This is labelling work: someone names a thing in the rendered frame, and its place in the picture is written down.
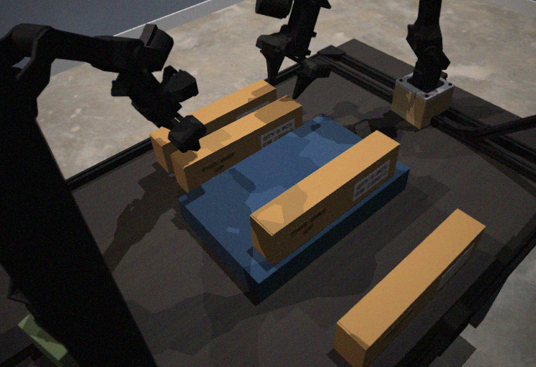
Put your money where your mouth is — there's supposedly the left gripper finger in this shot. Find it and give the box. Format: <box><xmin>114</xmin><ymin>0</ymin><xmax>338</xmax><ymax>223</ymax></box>
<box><xmin>189</xmin><ymin>141</ymin><xmax>201</xmax><ymax>151</ymax></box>
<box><xmin>143</xmin><ymin>114</ymin><xmax>174</xmax><ymax>130</ymax></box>

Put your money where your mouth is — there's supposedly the blue rectangular platform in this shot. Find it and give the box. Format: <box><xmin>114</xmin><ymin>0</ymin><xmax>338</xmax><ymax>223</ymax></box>
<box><xmin>178</xmin><ymin>114</ymin><xmax>410</xmax><ymax>302</ymax></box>

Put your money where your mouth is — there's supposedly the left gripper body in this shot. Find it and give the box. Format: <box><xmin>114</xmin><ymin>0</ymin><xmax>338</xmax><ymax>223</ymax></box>
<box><xmin>131</xmin><ymin>84</ymin><xmax>207</xmax><ymax>153</ymax></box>

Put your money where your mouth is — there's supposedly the brown cardboard carton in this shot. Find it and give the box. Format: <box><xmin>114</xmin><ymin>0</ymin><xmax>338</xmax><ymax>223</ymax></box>
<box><xmin>334</xmin><ymin>209</ymin><xmax>486</xmax><ymax>367</ymax></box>
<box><xmin>170</xmin><ymin>95</ymin><xmax>303</xmax><ymax>193</ymax></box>
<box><xmin>149</xmin><ymin>79</ymin><xmax>277</xmax><ymax>174</ymax></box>
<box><xmin>250</xmin><ymin>131</ymin><xmax>400</xmax><ymax>266</ymax></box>

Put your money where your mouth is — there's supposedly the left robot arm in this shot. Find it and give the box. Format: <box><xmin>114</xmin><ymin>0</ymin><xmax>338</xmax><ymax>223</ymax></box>
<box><xmin>0</xmin><ymin>23</ymin><xmax>199</xmax><ymax>342</ymax></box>

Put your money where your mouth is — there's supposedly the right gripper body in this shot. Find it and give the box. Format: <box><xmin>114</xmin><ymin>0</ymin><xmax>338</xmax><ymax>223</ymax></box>
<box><xmin>256</xmin><ymin>21</ymin><xmax>331</xmax><ymax>78</ymax></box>

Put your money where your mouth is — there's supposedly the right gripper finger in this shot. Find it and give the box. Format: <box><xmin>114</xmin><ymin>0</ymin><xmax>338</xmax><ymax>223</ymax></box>
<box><xmin>260</xmin><ymin>50</ymin><xmax>285</xmax><ymax>84</ymax></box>
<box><xmin>292</xmin><ymin>71</ymin><xmax>317</xmax><ymax>100</ymax></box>

